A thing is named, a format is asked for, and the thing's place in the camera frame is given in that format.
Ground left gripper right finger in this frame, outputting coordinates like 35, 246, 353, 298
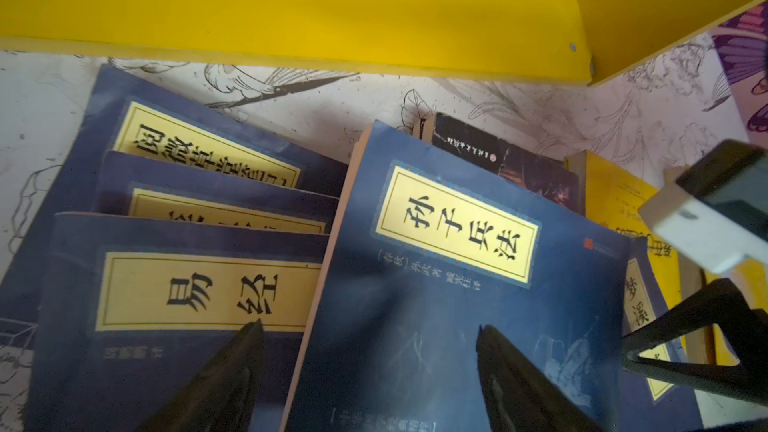
476, 325, 600, 432

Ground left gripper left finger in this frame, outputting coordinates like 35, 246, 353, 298
137, 321, 265, 431

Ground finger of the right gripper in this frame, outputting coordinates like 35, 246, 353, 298
622, 278, 767, 405

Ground blue book Mengxi Bitan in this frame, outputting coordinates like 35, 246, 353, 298
619, 237, 703, 431

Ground blue book Yijing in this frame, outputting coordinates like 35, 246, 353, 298
23, 212, 328, 431

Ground blue book Sunzi Bingfa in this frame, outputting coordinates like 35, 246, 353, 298
281, 122, 630, 431

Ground yellow book with orange figure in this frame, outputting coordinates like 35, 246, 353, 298
565, 150, 709, 367

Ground dark illustrated cover book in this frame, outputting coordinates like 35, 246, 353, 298
412, 112, 581, 213

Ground blue book middle of fan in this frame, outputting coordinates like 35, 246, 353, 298
92, 152, 338, 234

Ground blue book of fan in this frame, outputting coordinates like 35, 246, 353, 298
1, 64, 347, 323
92, 152, 338, 234

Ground blue book bottom of fan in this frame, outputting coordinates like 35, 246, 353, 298
1, 64, 347, 323

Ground yellow shelf with blue board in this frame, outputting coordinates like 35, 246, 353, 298
1, 0, 764, 85

